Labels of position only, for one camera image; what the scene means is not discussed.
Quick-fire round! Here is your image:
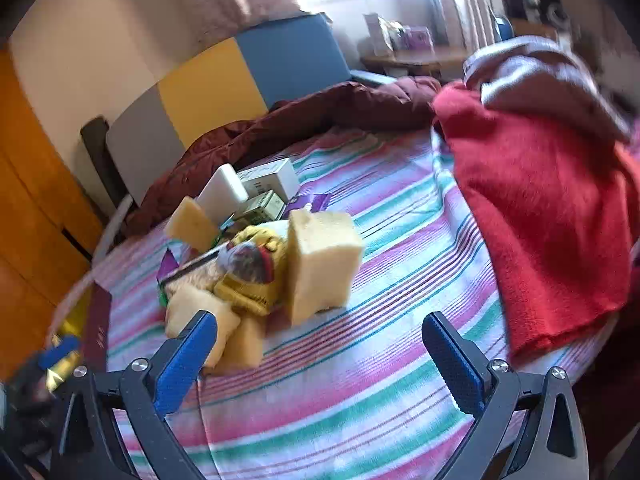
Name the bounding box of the white sponge block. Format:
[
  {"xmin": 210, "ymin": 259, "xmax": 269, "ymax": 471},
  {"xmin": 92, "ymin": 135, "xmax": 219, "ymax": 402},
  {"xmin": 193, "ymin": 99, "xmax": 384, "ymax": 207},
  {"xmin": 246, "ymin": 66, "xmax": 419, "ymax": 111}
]
[{"xmin": 195, "ymin": 164, "xmax": 249, "ymax": 223}]

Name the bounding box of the grey knit garment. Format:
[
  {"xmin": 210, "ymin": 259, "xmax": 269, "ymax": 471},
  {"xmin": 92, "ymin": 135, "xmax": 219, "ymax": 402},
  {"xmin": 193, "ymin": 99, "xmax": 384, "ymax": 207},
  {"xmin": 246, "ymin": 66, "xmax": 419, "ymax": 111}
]
[{"xmin": 462, "ymin": 35, "xmax": 633, "ymax": 143}]

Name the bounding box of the yellow sponge slice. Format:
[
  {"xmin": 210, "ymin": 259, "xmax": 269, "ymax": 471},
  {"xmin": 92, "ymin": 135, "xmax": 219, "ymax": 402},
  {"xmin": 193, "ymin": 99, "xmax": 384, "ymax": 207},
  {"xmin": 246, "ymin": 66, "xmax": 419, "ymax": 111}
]
[{"xmin": 164, "ymin": 196, "xmax": 221, "ymax": 253}]

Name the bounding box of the wooden wardrobe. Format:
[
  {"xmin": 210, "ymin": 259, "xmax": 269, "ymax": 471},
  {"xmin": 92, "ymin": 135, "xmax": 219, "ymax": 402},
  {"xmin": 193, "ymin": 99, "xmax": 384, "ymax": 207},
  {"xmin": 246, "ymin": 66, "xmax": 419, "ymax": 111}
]
[{"xmin": 0, "ymin": 42, "xmax": 106, "ymax": 381}]

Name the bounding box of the green-edged cracker packet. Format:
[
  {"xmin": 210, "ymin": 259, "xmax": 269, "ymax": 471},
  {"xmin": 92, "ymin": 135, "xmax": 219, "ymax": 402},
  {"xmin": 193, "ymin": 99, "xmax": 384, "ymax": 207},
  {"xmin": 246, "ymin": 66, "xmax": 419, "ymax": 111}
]
[{"xmin": 159, "ymin": 247, "xmax": 236, "ymax": 306}]

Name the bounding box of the purple snack packet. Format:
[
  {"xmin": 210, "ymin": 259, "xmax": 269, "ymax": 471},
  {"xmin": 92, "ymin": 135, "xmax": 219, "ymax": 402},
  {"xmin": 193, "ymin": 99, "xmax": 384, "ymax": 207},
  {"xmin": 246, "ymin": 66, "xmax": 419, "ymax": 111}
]
[
  {"xmin": 159, "ymin": 249, "xmax": 181, "ymax": 283},
  {"xmin": 285, "ymin": 192, "xmax": 332, "ymax": 213}
]

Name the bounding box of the white upright carton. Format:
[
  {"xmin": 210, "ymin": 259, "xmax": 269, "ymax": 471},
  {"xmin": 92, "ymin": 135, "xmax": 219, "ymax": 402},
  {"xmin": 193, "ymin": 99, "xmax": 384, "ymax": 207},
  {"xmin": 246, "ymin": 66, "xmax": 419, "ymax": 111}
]
[{"xmin": 364, "ymin": 12, "xmax": 396, "ymax": 56}]

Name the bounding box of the wooden bedside table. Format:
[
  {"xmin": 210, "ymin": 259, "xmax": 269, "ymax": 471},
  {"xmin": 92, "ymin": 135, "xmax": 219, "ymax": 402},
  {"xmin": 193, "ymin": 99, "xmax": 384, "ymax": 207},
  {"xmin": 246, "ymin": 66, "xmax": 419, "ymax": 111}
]
[{"xmin": 360, "ymin": 45, "xmax": 471, "ymax": 83}]

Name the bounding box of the yellow plush toy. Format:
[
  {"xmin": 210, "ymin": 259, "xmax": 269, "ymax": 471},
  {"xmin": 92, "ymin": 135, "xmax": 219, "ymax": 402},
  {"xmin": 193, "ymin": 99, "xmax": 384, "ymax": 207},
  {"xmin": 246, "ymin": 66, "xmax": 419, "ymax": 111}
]
[{"xmin": 212, "ymin": 225, "xmax": 290, "ymax": 317}]

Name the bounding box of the grey yellow blue headboard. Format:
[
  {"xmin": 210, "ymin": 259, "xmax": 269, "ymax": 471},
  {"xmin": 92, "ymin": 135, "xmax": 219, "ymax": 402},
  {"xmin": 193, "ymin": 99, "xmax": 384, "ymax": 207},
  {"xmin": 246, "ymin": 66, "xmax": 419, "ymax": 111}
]
[{"xmin": 105, "ymin": 12, "xmax": 353, "ymax": 208}]

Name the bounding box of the small purple box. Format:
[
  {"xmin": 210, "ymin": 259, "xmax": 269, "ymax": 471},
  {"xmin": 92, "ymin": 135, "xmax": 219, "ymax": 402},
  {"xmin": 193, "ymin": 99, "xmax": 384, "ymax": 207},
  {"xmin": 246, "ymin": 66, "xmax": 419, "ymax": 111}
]
[{"xmin": 407, "ymin": 27, "xmax": 435, "ymax": 53}]

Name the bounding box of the striped bed sheet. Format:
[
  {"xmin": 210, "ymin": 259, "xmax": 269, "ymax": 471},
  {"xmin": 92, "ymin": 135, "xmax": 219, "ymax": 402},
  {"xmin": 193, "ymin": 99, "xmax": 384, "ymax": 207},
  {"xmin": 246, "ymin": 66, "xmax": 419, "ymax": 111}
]
[{"xmin": 47, "ymin": 127, "xmax": 621, "ymax": 480}]

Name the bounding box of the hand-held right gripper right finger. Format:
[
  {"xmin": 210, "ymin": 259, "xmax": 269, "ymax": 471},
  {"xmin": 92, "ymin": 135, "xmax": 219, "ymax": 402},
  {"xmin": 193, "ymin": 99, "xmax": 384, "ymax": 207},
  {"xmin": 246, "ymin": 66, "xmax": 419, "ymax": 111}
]
[{"xmin": 421, "ymin": 311, "xmax": 591, "ymax": 480}]

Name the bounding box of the large yellow sponge block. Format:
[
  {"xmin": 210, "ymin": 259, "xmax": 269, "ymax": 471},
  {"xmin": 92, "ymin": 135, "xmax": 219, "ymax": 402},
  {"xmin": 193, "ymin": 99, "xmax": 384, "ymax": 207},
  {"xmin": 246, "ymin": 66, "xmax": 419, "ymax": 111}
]
[{"xmin": 286, "ymin": 208, "xmax": 365, "ymax": 327}]

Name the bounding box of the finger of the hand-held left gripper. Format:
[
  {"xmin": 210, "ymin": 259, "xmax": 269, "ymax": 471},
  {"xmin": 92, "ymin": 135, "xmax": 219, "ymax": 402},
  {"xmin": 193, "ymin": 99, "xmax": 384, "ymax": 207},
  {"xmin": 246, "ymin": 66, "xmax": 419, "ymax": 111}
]
[{"xmin": 40, "ymin": 336, "xmax": 82, "ymax": 368}]

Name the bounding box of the maroon down jacket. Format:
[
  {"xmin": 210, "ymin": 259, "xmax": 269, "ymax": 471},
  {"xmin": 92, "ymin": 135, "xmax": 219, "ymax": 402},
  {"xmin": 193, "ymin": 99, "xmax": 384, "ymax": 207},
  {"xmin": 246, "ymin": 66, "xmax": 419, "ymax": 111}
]
[{"xmin": 122, "ymin": 76, "xmax": 443, "ymax": 236}]

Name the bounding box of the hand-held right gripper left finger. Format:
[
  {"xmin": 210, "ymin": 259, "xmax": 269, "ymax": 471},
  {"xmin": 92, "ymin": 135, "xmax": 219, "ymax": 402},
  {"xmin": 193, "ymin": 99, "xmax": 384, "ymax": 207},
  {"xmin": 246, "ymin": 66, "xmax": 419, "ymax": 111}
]
[{"xmin": 50, "ymin": 310, "xmax": 221, "ymax": 480}]

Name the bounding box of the red blanket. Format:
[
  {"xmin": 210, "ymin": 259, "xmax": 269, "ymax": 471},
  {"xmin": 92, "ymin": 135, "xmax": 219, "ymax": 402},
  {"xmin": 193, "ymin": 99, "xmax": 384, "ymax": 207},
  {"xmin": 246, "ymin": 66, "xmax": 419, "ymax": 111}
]
[{"xmin": 431, "ymin": 82, "xmax": 640, "ymax": 358}]

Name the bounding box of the grey curved bed rail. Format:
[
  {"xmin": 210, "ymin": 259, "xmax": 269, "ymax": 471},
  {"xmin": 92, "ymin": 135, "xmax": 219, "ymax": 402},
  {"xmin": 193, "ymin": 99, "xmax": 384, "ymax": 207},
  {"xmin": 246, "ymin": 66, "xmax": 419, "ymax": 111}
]
[{"xmin": 45, "ymin": 195, "xmax": 136, "ymax": 356}]

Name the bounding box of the green tin box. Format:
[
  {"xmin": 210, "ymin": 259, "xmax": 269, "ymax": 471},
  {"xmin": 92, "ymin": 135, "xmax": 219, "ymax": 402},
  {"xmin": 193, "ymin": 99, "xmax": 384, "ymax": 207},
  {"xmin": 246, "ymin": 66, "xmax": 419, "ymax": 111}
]
[{"xmin": 232, "ymin": 190, "xmax": 287, "ymax": 226}]

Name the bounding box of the maroon box with gold inside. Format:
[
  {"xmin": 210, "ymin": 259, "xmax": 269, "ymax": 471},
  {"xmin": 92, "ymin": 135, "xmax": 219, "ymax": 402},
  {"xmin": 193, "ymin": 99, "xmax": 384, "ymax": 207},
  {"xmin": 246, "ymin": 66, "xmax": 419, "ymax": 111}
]
[{"xmin": 50, "ymin": 285, "xmax": 113, "ymax": 391}]

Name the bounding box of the white cardboard box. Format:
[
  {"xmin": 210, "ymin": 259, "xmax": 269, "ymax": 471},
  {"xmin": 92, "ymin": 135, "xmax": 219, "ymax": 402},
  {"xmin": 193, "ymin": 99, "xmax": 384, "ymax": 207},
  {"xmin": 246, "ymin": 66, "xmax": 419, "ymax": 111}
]
[{"xmin": 237, "ymin": 157, "xmax": 301, "ymax": 201}]

